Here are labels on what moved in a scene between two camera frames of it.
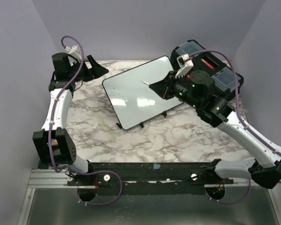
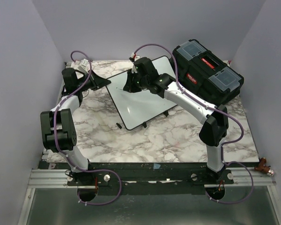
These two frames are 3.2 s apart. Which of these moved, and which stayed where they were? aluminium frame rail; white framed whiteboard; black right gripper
Moved: black right gripper
Stayed: white framed whiteboard; aluminium frame rail
